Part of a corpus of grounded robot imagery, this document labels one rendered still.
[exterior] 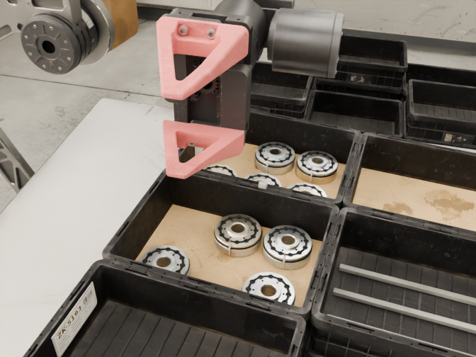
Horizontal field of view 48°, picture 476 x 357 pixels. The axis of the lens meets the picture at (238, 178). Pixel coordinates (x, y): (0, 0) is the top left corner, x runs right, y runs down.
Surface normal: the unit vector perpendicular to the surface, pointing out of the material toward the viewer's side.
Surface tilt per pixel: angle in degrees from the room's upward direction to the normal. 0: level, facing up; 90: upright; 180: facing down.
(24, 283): 0
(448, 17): 90
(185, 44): 89
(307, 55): 86
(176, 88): 9
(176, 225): 0
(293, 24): 37
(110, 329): 0
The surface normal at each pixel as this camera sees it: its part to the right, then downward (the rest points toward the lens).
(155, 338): 0.02, -0.78
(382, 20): -0.23, 0.60
